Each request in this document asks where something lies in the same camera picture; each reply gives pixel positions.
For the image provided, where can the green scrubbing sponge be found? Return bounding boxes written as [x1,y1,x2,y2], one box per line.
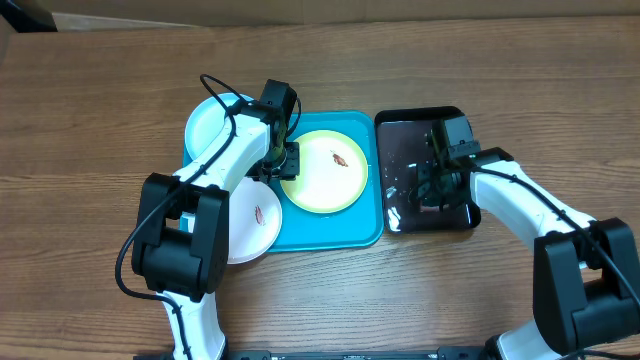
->
[417,191,449,212]

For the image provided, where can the light blue plate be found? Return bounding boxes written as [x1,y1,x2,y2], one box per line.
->
[183,92,250,165]

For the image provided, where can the yellow-green plate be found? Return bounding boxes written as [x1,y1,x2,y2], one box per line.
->
[280,130,368,214]

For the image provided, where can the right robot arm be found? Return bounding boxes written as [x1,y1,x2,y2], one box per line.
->
[416,116,639,359]

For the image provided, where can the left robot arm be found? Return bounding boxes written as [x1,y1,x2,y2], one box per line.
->
[114,80,301,359]

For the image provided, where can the black rectangular tray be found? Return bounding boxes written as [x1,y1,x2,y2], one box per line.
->
[374,106,481,233]

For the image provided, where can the teal plastic tray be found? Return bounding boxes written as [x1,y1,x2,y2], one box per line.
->
[267,111,383,253]

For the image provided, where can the pink white plate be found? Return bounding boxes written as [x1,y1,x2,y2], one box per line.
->
[227,177,283,265]

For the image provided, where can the dark object top-left corner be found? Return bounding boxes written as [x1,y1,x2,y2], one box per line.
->
[1,0,57,33]

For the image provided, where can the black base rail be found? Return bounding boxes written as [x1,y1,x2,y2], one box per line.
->
[133,344,501,360]

